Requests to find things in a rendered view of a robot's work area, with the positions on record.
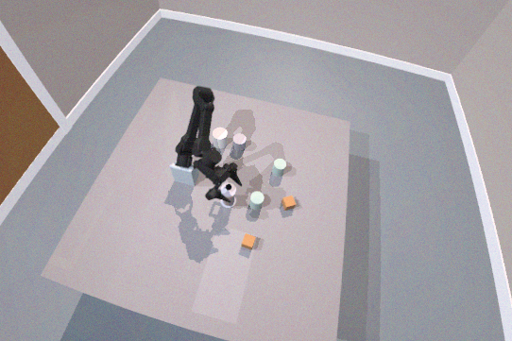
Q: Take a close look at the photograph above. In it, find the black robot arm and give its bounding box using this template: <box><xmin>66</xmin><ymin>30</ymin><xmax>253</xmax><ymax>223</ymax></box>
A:
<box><xmin>175</xmin><ymin>86</ymin><xmax>231</xmax><ymax>182</ymax></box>

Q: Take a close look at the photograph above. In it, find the orange cube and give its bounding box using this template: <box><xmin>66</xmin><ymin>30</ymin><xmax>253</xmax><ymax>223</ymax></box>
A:
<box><xmin>282</xmin><ymin>195</ymin><xmax>296</xmax><ymax>211</ymax></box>
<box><xmin>241</xmin><ymin>234</ymin><xmax>256</xmax><ymax>250</ymax></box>

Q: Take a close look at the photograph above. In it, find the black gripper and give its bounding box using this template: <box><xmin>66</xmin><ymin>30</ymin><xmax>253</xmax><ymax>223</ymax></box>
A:
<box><xmin>204</xmin><ymin>162</ymin><xmax>243</xmax><ymax>202</ymax></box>

